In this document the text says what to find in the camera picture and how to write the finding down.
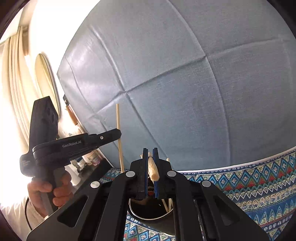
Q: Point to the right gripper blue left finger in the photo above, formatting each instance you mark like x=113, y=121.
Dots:
x=138, y=187

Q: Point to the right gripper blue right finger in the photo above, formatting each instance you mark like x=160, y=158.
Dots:
x=162, y=187

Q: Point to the person's left hand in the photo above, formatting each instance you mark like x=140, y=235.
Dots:
x=61, y=194

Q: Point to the wooden chopstick slanted middle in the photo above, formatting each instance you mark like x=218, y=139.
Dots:
x=165, y=205

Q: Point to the wooden chopstick center pair right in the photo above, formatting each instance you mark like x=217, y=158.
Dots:
x=152, y=169

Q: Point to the black mesh utensil holder cup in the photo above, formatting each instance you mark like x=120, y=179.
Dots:
x=152, y=213

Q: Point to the cream curtain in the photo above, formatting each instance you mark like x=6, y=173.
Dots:
x=18, y=87

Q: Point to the blue patterned tablecloth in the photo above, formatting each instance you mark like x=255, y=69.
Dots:
x=264, y=190

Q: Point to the grey-blue upholstered sofa back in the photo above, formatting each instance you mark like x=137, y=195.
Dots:
x=208, y=83

